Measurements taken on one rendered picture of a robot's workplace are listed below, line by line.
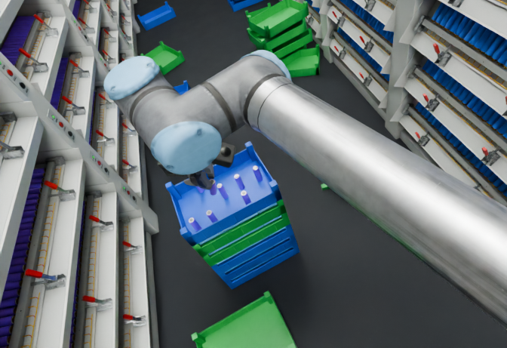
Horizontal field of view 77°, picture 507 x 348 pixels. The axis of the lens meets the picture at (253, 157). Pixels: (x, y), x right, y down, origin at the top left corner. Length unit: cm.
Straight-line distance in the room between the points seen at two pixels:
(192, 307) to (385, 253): 76
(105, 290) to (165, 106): 76
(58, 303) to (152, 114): 58
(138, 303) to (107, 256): 22
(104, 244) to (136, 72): 77
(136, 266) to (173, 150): 95
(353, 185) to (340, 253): 97
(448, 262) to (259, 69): 33
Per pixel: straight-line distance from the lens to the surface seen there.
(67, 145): 117
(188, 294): 140
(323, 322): 125
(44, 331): 92
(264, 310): 128
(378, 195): 34
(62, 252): 100
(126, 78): 54
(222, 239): 101
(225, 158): 67
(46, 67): 130
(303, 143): 39
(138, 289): 131
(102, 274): 115
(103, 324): 109
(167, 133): 44
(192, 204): 105
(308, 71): 199
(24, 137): 105
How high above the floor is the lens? 122
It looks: 49 degrees down
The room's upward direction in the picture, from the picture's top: 21 degrees counter-clockwise
